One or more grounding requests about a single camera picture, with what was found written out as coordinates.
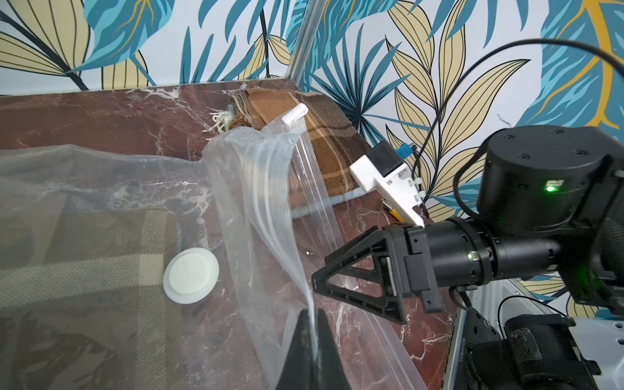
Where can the olive tan plaid blanket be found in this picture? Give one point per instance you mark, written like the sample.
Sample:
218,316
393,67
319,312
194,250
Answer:
82,302

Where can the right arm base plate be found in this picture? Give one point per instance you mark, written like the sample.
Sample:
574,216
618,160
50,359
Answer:
537,352

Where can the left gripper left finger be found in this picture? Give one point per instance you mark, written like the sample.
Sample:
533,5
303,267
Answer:
297,373

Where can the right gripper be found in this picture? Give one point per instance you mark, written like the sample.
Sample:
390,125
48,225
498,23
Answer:
412,272

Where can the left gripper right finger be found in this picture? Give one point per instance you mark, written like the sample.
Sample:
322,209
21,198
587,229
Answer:
331,372

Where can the right aluminium corner post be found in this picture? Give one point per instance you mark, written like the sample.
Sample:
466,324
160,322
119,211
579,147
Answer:
305,40

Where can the dark brown plaid blanket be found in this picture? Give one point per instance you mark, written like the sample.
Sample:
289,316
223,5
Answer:
334,139

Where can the light plaid blanket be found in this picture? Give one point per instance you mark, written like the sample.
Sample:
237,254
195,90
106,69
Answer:
331,202

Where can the yellow utility knife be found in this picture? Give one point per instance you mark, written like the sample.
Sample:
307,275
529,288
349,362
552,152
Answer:
395,215

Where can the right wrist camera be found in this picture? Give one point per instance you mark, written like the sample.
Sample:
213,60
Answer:
382,169

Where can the white bag zipper slider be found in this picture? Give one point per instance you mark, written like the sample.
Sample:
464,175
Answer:
296,114

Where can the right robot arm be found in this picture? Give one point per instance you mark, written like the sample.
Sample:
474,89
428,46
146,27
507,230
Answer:
550,199

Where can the clear plastic vacuum bag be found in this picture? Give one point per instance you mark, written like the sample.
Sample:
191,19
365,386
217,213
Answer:
235,202

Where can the white vacuum valve cap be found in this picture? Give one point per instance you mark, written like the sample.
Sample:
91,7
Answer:
191,276

